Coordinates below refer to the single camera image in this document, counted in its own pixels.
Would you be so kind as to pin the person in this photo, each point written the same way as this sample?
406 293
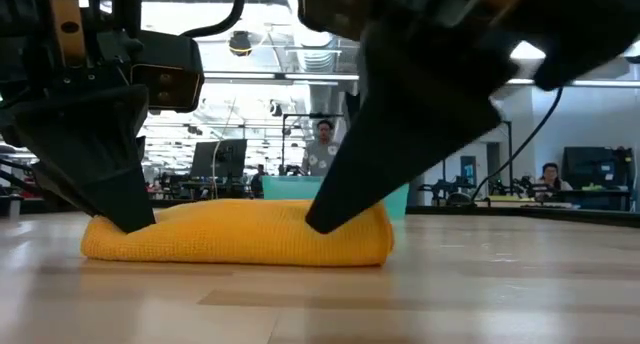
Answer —
552 176
320 156
257 181

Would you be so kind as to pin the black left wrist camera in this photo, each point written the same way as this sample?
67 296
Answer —
170 74

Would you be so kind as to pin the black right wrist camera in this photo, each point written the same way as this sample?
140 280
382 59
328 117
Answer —
335 9

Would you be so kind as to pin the black computer monitor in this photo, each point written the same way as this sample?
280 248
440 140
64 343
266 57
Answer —
220 159
595 166

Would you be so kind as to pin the orange microfiber towel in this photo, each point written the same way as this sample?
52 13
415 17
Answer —
235 234

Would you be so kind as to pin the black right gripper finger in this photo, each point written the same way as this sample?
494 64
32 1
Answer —
415 124
352 109

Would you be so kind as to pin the black ceiling dome camera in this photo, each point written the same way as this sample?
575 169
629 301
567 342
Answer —
240 43

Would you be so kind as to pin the translucent green plastic basket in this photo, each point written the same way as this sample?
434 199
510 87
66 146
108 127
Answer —
290 188

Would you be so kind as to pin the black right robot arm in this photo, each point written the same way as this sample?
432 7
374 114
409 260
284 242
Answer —
590 9

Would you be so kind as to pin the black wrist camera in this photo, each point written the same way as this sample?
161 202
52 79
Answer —
170 74
335 9

